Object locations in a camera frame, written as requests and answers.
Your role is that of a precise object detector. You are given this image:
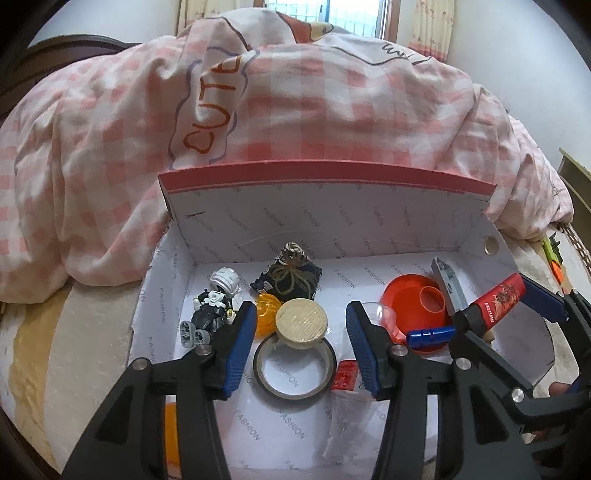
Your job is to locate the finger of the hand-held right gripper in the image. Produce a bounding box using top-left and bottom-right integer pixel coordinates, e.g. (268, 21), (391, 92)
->
(519, 274), (591, 393)
(450, 311), (539, 407)

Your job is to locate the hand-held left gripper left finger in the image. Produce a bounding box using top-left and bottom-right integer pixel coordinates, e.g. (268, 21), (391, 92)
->
(60, 300), (258, 480)

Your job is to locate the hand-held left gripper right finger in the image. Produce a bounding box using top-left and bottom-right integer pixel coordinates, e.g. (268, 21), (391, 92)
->
(346, 300), (542, 480)

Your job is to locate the orange faceted ball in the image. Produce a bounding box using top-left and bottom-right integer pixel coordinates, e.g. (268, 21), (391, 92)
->
(253, 295), (282, 340)

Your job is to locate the clear red-label plastic bottle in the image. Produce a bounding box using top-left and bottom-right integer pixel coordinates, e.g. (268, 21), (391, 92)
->
(323, 300), (407, 462)

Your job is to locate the black tape roll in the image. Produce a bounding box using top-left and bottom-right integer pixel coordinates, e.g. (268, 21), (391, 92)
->
(253, 335), (338, 401)

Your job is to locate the black white toy robot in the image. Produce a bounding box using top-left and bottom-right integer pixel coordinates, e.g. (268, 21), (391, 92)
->
(180, 267), (243, 348)

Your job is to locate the red patterned cylinder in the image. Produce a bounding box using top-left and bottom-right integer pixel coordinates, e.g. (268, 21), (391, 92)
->
(455, 273), (527, 342)

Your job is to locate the round wooden disc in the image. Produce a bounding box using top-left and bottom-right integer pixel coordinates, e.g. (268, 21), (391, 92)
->
(276, 299), (328, 348)

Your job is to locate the blue ribbed cylinder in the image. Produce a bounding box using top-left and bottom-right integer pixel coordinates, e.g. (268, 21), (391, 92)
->
(406, 325), (457, 349)

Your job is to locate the orange plastic funnel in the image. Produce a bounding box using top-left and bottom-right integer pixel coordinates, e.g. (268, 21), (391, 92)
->
(382, 274), (455, 354)

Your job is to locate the dark patterned beanbag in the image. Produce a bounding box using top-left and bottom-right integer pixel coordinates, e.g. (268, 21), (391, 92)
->
(249, 240), (323, 301)

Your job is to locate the grey plate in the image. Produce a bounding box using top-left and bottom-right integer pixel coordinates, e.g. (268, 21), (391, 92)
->
(431, 257), (472, 319)

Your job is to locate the orange plastic ball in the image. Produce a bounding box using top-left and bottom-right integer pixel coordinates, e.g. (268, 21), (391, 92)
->
(164, 401), (182, 464)

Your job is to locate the red cardboard box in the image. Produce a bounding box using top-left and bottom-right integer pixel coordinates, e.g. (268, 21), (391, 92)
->
(127, 161), (557, 480)

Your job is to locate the green orange toy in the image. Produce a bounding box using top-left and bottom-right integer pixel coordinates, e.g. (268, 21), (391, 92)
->
(541, 233), (566, 287)

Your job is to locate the light wooden shelf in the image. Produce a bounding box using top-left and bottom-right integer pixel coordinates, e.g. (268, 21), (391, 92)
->
(558, 148), (591, 217)

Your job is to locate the pink checked quilt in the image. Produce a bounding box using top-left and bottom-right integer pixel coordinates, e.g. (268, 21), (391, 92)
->
(0, 11), (575, 305)

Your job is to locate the orange patterned curtain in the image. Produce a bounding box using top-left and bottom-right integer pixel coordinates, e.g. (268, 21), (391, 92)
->
(178, 0), (259, 35)
(409, 0), (458, 63)

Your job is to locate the window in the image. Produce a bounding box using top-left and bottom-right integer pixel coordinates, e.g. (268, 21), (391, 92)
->
(263, 0), (400, 40)

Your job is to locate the dark wooden headboard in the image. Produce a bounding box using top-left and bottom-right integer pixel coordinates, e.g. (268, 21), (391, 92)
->
(0, 34), (144, 112)

